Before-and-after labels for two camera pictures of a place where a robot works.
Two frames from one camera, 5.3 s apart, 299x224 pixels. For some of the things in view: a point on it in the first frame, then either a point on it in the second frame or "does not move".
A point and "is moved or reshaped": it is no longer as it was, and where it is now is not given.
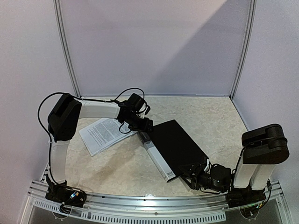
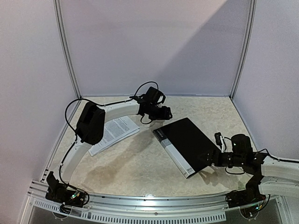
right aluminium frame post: (252, 12) does not move
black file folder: (170, 148) is moved or reshaped
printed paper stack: (103, 134) does not move
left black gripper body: (134, 124) -> (155, 114)
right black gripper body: (195, 172) -> (215, 159)
